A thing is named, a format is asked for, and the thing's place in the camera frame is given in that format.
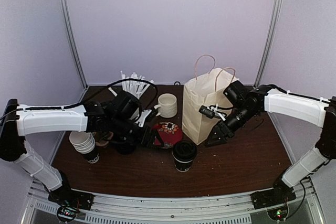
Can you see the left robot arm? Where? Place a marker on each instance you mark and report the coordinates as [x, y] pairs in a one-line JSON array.
[[123, 116]]

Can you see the right corner metal post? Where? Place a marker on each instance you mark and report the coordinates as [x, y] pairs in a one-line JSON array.
[[276, 9]]

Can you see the cream ceramic mug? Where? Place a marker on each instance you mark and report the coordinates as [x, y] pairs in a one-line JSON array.
[[167, 105]]

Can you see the black paper coffee cup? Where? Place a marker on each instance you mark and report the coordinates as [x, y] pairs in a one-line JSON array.
[[183, 165]]

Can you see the cream paper bag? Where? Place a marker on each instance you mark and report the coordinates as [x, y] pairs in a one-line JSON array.
[[206, 89]]

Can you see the stack of paper cups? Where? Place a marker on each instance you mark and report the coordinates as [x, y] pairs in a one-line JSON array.
[[84, 143]]

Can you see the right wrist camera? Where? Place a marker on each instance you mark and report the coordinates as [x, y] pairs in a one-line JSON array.
[[213, 111]]

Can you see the black plastic cup lid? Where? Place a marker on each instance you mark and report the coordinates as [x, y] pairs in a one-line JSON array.
[[185, 151]]

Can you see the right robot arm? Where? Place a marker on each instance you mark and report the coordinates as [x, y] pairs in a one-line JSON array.
[[248, 102]]

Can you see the red floral plate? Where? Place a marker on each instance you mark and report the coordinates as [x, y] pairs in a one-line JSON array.
[[172, 128]]

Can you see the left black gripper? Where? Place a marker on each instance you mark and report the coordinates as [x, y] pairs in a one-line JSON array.
[[148, 142]]

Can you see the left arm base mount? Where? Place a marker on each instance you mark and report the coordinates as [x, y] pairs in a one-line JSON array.
[[72, 205]]

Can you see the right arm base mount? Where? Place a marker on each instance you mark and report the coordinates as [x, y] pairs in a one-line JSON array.
[[275, 201]]

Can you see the cardboard cup carrier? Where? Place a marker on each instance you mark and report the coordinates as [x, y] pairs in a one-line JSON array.
[[102, 139]]

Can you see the aluminium front rail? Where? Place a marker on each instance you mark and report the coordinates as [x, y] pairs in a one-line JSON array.
[[234, 208]]

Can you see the corner metal post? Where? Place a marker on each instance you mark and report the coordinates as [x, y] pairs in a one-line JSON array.
[[276, 9], [72, 43]]

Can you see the left corner metal post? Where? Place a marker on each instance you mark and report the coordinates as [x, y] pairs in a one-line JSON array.
[[72, 43]]

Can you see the wrapped white straws bundle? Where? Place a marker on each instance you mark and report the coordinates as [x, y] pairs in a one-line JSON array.
[[134, 84]]

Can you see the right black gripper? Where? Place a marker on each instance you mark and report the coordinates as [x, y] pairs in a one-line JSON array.
[[221, 130]]

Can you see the stack of black lids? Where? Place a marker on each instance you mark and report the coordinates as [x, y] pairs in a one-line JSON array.
[[125, 148]]

